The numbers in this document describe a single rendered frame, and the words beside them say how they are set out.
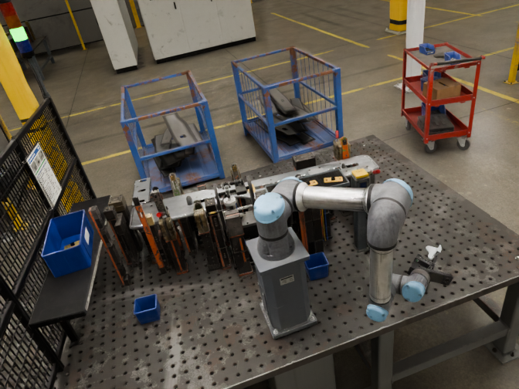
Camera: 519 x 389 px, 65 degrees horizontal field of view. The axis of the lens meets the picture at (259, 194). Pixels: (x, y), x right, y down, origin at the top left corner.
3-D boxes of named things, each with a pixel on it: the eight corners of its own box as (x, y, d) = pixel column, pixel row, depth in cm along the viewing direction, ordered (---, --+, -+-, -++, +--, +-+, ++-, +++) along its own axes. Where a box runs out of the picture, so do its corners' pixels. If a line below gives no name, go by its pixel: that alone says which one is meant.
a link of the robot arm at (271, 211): (252, 235, 156) (245, 206, 149) (268, 214, 165) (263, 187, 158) (279, 241, 150) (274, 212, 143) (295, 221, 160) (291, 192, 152)
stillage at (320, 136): (244, 134, 525) (230, 61, 474) (300, 118, 540) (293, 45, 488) (276, 175, 427) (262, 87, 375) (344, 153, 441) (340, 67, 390)
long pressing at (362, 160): (365, 152, 238) (365, 150, 237) (382, 170, 219) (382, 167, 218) (131, 207, 228) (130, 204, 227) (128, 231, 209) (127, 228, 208)
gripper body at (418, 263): (418, 252, 173) (412, 262, 164) (438, 261, 170) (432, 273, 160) (411, 265, 177) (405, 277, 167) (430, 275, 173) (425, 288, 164)
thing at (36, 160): (62, 189, 224) (38, 139, 207) (53, 211, 205) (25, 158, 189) (59, 190, 224) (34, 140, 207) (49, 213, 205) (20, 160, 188)
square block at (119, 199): (143, 242, 247) (123, 193, 228) (142, 250, 240) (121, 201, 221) (130, 245, 246) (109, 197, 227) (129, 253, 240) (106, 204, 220)
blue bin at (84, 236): (94, 229, 207) (84, 208, 200) (91, 267, 182) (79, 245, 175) (61, 238, 205) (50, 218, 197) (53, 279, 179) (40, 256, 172)
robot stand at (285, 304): (317, 323, 178) (310, 255, 156) (273, 339, 174) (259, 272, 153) (300, 291, 195) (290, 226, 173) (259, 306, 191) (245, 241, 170)
